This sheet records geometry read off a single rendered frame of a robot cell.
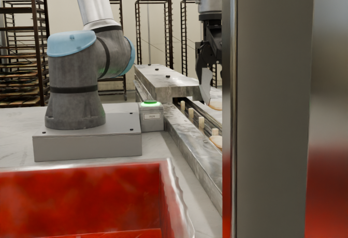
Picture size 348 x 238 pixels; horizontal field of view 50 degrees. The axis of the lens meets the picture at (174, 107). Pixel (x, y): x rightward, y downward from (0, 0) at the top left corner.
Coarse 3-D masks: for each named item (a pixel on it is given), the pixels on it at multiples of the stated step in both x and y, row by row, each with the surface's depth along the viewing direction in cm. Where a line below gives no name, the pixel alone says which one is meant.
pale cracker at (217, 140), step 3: (210, 138) 87; (213, 138) 86; (216, 138) 86; (219, 138) 86; (213, 141) 84; (216, 141) 83; (219, 141) 83; (216, 144) 82; (219, 144) 81; (219, 147) 81
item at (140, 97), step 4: (196, 80) 244; (136, 84) 230; (136, 88) 241; (140, 88) 210; (212, 88) 202; (216, 88) 202; (136, 92) 244; (140, 92) 196; (212, 92) 189; (216, 92) 188; (220, 92) 188; (136, 96) 245; (140, 96) 208; (144, 96) 181; (212, 96) 176; (216, 96) 175; (220, 96) 175; (136, 100) 248; (140, 100) 211; (144, 100) 169
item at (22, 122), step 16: (0, 112) 147; (16, 112) 146; (32, 112) 145; (112, 112) 141; (0, 128) 119; (16, 128) 119; (32, 128) 118; (0, 144) 100; (16, 144) 100; (32, 144) 99; (144, 144) 97; (160, 144) 96; (0, 160) 86; (16, 160) 86; (32, 160) 86; (64, 160) 85; (80, 160) 85; (96, 160) 85; (176, 160) 83; (192, 176) 73; (192, 192) 66; (192, 208) 60; (208, 208) 60; (192, 224) 55; (208, 224) 54
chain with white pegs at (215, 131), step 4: (176, 100) 144; (184, 104) 131; (184, 108) 131; (192, 108) 118; (188, 112) 118; (192, 112) 117; (192, 116) 117; (200, 120) 103; (200, 124) 104; (204, 128) 103; (212, 128) 91; (216, 128) 91; (208, 132) 99; (212, 132) 90; (216, 132) 90
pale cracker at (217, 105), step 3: (210, 102) 91; (213, 102) 90; (216, 102) 90; (219, 102) 90; (210, 105) 89; (213, 105) 87; (216, 105) 87; (219, 105) 87; (213, 108) 86; (216, 108) 85; (219, 108) 85
